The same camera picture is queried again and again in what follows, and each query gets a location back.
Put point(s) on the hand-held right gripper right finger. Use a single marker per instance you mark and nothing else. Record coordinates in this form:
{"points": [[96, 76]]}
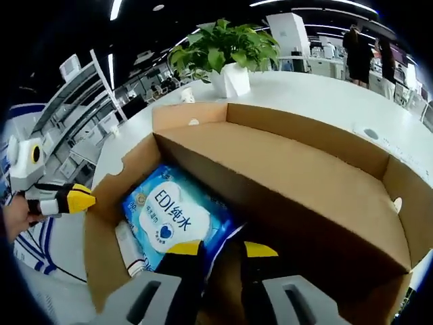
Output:
{"points": [[270, 298]]}

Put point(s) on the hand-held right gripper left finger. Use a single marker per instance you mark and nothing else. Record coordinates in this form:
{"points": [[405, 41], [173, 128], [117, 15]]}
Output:
{"points": [[162, 294]]}

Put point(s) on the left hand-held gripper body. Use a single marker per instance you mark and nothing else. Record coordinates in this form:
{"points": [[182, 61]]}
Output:
{"points": [[25, 166]]}

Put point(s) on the white bottle with clear cap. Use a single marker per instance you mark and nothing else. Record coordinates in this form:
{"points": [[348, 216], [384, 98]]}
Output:
{"points": [[132, 247]]}

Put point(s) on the white-label soft item wipes packet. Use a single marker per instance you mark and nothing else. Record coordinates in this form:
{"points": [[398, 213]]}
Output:
{"points": [[176, 213]]}

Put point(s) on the brown cardboard shoe box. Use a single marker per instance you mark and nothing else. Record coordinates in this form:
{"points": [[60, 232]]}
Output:
{"points": [[304, 189]]}

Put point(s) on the person's left hand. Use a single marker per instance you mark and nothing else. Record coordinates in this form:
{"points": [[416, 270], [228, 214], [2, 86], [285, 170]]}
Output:
{"points": [[17, 216]]}

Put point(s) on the white paper cup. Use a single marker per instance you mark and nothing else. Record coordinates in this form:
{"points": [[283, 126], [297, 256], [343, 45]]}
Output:
{"points": [[187, 95], [114, 130]]}

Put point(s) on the grey metal shelf rack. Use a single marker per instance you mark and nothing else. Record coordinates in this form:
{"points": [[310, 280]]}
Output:
{"points": [[101, 88]]}

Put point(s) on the black desk monitor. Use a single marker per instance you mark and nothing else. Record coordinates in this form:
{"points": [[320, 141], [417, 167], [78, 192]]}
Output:
{"points": [[135, 106]]}

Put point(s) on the white ribbed appliance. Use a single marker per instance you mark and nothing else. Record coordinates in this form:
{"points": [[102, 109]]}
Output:
{"points": [[71, 67]]}

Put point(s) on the white table socket strip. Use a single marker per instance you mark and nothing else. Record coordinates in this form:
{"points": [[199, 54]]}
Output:
{"points": [[372, 133]]}

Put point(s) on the green plant in white pot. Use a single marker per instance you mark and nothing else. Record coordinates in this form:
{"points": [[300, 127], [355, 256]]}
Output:
{"points": [[223, 50]]}

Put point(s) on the row of white office chairs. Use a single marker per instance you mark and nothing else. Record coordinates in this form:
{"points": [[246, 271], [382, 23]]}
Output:
{"points": [[402, 93]]}

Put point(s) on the blue striped wall poster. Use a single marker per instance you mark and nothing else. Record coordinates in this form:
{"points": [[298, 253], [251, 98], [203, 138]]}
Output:
{"points": [[40, 250]]}

